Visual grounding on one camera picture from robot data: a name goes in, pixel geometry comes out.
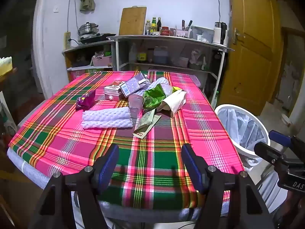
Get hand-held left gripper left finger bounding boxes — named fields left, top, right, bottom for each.
left=29, top=144, right=120, bottom=229

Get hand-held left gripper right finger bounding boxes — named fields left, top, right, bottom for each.
left=181, top=144, right=277, bottom=229

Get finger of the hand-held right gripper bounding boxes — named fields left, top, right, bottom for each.
left=269, top=130, right=305, bottom=148
left=254, top=142, right=286, bottom=164

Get white trash bin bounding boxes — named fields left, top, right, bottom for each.
left=214, top=104, right=272, bottom=158

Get white foam net sleeve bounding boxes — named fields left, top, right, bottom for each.
left=82, top=107, right=131, bottom=121
left=81, top=119, right=133, bottom=129

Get green white packet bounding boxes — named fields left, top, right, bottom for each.
left=133, top=111, right=161, bottom=139

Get clear plastic cup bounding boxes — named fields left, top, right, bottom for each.
left=128, top=94, right=143, bottom=118

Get beige paper bag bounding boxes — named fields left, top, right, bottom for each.
left=160, top=91, right=187, bottom=118

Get purple snack packet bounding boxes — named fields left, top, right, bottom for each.
left=75, top=90, right=96, bottom=111

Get silver pink tin box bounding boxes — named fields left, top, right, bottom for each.
left=104, top=86, right=125, bottom=102

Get green snack bag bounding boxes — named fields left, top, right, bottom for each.
left=142, top=84, right=166, bottom=110

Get purple carton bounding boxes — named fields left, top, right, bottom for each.
left=120, top=73, right=152, bottom=98

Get pink green plaid tablecloth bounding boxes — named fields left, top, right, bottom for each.
left=8, top=70, right=246, bottom=211

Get grey white under cloth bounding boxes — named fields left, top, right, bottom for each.
left=7, top=148, right=239, bottom=220

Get pink lid storage box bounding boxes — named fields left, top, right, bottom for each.
left=188, top=75, right=202, bottom=87

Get yellow wooden door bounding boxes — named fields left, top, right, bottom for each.
left=218, top=0, right=286, bottom=115

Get pink plastic basket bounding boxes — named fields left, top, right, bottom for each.
left=92, top=55, right=112, bottom=67

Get crumpled plastic bags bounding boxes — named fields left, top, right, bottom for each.
left=189, top=49, right=206, bottom=71

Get white plastic bottle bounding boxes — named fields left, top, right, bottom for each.
left=129, top=43, right=138, bottom=64

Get dark liquid jug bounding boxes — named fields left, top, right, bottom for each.
left=153, top=46, right=168, bottom=65

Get small metal shelf unit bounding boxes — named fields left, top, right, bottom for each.
left=62, top=39, right=117, bottom=81

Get white black electric kettle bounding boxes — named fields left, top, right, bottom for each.
left=213, top=22, right=228, bottom=46

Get black induction cooker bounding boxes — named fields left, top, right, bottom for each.
left=77, top=33, right=117, bottom=44

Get large metal shelf unit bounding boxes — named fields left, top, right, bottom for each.
left=107, top=35, right=235, bottom=101

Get clear plastic container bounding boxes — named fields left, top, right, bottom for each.
left=191, top=26, right=215, bottom=42

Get pink knife holder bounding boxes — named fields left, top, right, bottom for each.
left=170, top=28, right=191, bottom=38

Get steel steamer pot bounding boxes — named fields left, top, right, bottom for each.
left=77, top=21, right=99, bottom=36

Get yellow tissue box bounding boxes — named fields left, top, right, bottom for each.
left=0, top=57, right=13, bottom=75

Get wooden cutting board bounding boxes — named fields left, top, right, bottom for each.
left=119, top=6, right=147, bottom=36

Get metal door handle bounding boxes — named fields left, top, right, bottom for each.
left=233, top=28, right=246, bottom=45

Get black wall cable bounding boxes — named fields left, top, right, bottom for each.
left=216, top=0, right=222, bottom=24

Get grey wall cable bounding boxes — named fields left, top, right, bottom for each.
left=67, top=0, right=79, bottom=32

